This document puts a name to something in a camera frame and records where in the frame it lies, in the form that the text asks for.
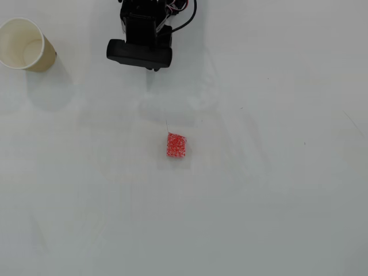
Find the black oblong wrist camera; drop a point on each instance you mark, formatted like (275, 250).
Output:
(138, 54)

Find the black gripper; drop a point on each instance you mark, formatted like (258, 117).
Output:
(156, 68)

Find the beige paper cup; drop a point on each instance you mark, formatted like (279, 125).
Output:
(17, 43)

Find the red foam cube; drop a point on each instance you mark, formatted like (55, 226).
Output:
(176, 145)

